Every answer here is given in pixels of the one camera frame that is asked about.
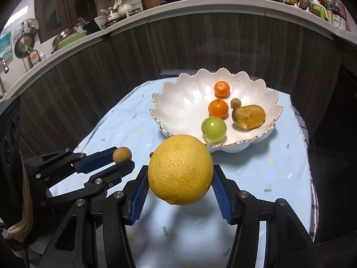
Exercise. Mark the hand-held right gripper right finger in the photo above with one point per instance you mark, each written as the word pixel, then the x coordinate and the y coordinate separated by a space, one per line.
pixel 223 201

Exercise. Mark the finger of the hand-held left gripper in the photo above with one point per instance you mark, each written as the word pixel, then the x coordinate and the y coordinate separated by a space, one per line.
pixel 94 160
pixel 117 170

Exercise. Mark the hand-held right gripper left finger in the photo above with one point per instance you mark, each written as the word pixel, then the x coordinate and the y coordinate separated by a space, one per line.
pixel 138 198

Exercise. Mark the brown longan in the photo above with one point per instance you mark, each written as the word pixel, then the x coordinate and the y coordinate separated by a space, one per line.
pixel 235 102
pixel 122 154

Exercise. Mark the yellow grapefruit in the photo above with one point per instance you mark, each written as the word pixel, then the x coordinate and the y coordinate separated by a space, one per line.
pixel 180 170

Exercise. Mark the yellow-brown mango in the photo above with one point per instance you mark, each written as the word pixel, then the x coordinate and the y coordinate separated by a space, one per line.
pixel 248 116

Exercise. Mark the orange mandarin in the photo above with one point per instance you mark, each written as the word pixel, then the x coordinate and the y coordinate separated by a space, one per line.
pixel 217 108
pixel 221 88

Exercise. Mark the white scalloped ceramic bowl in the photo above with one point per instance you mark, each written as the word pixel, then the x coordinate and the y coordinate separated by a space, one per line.
pixel 181 100

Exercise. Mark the light blue patterned tablecloth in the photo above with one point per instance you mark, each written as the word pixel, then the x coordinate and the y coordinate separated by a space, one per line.
pixel 265 173

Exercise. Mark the metal faucet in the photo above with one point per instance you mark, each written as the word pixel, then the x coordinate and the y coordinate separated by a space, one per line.
pixel 4 65

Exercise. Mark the dark wood kitchen counter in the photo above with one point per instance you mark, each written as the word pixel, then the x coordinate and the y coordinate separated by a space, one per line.
pixel 83 75

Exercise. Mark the checked cloth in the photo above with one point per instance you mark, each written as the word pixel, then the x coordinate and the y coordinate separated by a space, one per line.
pixel 311 187

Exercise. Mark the green dish soap bottle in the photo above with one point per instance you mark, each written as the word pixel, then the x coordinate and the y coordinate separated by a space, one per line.
pixel 35 58

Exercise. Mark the hanging steel pan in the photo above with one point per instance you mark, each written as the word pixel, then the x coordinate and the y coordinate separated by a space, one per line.
pixel 25 40

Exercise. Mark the dark appliance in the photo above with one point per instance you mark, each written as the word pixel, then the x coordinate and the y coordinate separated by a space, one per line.
pixel 337 159

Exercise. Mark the black knife block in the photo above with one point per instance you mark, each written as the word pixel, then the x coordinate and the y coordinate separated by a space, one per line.
pixel 90 25

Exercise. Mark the green plastic container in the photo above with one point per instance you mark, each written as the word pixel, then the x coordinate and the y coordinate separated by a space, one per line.
pixel 319 9

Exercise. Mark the red-white label bottle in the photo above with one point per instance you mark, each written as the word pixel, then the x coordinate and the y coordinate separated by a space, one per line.
pixel 339 21

